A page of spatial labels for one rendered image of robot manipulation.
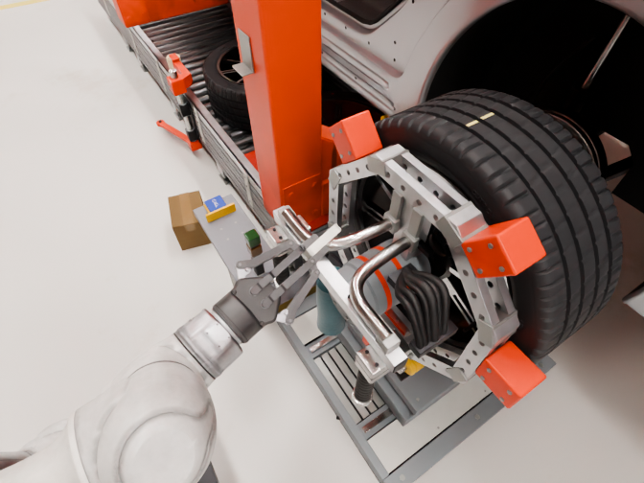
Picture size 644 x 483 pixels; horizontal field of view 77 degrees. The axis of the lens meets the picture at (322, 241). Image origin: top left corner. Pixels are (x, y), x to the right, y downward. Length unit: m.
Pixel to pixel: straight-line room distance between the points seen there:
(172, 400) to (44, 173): 2.60
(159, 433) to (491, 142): 0.67
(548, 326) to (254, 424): 1.18
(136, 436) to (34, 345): 1.79
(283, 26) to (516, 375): 0.88
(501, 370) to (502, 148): 0.41
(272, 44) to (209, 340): 0.70
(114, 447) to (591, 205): 0.79
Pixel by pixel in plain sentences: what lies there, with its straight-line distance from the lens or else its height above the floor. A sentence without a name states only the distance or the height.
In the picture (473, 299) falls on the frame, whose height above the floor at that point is 1.00.
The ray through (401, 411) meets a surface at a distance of 1.55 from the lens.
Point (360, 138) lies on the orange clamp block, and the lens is 0.90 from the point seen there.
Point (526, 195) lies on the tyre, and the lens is 0.77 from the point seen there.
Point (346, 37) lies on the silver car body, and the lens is 1.72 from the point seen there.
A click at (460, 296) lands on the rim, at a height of 0.82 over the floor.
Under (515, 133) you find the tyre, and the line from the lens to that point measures 0.84.
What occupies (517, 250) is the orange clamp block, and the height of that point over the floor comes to 1.14.
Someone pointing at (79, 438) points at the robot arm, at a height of 1.24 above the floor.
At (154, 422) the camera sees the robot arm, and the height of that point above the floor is 1.27.
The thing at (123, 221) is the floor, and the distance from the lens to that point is 2.42.
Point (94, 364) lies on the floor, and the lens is 2.00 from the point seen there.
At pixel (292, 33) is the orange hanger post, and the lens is 1.06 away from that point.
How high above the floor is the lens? 1.63
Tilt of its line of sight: 51 degrees down
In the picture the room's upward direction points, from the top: straight up
